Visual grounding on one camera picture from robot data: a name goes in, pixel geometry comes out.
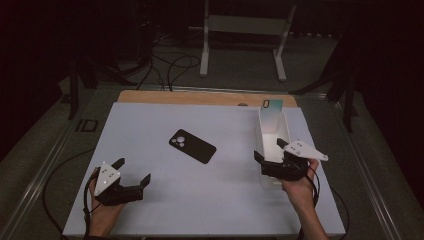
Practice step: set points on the person's right hand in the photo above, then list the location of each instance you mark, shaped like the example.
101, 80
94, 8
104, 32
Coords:
301, 193

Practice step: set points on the metal floor rail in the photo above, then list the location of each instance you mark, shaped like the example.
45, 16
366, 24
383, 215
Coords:
36, 181
370, 186

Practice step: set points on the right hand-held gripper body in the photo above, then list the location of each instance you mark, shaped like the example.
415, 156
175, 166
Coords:
288, 168

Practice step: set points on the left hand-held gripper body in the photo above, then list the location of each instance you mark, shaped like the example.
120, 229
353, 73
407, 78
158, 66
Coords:
113, 195

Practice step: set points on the black phone case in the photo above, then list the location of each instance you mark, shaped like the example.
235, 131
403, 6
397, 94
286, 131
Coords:
193, 146

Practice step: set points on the person's left hand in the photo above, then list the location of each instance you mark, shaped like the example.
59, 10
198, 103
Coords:
103, 218

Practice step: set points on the grey metal stand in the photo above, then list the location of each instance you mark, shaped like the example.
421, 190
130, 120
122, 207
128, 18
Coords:
246, 25

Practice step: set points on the white plastic container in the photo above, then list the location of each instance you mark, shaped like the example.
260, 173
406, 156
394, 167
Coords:
271, 146

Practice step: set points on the black floor bracket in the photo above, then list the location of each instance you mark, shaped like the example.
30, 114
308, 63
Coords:
77, 125

